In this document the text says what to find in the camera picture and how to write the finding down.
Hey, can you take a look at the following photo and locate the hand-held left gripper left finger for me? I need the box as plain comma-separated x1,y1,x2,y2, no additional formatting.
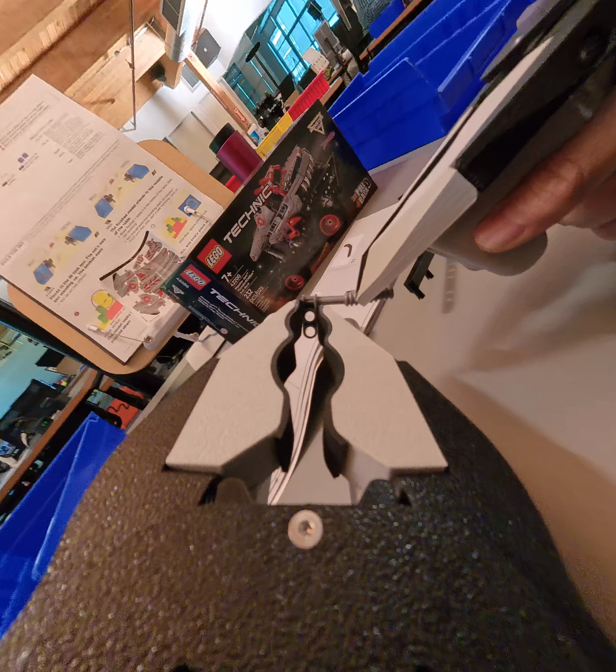
165,302,309,502

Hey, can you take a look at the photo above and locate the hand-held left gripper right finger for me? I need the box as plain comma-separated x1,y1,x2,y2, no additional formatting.
317,309,448,503

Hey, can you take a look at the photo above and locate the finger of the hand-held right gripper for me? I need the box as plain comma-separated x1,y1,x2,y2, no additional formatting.
357,38,567,306

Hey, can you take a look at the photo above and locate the toy shock absorber with spring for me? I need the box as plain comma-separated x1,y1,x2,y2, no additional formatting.
297,289,395,339

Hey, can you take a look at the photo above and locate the white desk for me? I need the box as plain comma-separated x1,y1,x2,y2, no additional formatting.
308,152,616,667

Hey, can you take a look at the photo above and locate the person's right hand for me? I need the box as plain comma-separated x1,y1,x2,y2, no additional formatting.
473,68,616,255

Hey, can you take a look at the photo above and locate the black toy brick piece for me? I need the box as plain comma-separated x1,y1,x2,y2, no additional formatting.
403,251,435,300

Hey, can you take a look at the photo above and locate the grey toy beam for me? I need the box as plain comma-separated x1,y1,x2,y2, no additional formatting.
442,260,461,313

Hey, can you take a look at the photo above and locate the black toy set box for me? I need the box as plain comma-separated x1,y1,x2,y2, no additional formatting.
163,102,379,344

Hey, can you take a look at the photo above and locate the yellow plastic bin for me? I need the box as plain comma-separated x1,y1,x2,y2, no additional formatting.
255,113,295,158

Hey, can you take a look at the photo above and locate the red plastic bin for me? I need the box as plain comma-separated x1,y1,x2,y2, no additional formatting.
287,71,330,119

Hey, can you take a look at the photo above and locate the maroon tumbler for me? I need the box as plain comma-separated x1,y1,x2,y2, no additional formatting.
217,131,264,182

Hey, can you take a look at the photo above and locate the wooden display board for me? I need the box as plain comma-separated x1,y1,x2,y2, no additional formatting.
7,139,236,376

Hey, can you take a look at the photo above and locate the printed instruction sheet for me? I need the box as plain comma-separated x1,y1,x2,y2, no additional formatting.
0,73,224,365

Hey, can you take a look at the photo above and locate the black hanging speaker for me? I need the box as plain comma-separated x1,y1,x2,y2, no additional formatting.
192,29,222,66

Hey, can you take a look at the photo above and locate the white board bracket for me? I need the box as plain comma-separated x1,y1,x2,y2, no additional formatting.
174,325,224,371

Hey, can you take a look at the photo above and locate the silver ventilation duct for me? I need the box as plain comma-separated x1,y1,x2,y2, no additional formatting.
160,0,189,64

